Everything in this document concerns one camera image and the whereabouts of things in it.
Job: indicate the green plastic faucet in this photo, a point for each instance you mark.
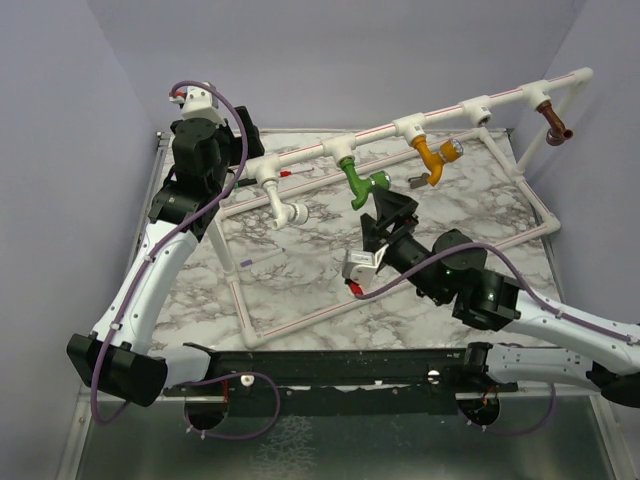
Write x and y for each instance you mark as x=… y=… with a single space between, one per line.
x=362 y=187

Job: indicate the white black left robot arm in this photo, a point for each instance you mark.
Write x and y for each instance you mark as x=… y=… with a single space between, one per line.
x=114 y=358

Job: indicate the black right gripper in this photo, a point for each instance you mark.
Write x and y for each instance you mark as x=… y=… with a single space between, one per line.
x=390 y=208

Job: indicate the brown plastic faucet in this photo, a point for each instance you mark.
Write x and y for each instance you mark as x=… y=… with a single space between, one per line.
x=557 y=132

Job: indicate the yellow plastic faucet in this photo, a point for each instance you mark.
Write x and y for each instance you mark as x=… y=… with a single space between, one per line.
x=434 y=162

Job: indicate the aluminium table edge frame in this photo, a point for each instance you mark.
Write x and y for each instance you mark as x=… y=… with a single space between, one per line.
x=145 y=210

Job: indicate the purple capped white pen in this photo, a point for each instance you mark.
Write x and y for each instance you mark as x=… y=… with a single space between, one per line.
x=261 y=257

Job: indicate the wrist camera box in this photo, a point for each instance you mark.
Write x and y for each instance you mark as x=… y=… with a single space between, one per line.
x=198 y=103
x=360 y=267

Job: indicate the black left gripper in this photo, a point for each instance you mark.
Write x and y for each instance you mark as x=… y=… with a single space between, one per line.
x=253 y=144

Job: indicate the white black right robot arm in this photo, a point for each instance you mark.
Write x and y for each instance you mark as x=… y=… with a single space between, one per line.
x=487 y=292

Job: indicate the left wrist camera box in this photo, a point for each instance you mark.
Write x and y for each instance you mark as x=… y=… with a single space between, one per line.
x=198 y=103

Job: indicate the white plastic faucet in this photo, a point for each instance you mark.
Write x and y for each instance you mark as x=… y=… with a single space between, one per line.
x=283 y=213

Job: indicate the small grey metal piece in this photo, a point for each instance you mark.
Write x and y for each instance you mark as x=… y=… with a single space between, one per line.
x=417 y=182

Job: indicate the red capped white pen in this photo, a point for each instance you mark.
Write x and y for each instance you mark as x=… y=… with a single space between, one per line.
x=287 y=173

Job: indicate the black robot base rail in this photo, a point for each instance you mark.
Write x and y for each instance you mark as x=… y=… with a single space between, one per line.
x=344 y=382

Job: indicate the green black highlighter marker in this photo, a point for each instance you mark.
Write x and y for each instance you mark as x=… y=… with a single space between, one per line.
x=245 y=183

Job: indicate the white PVC pipe frame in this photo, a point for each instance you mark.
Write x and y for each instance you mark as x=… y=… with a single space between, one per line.
x=466 y=120

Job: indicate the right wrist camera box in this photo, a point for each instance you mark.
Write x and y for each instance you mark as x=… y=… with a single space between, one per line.
x=360 y=267

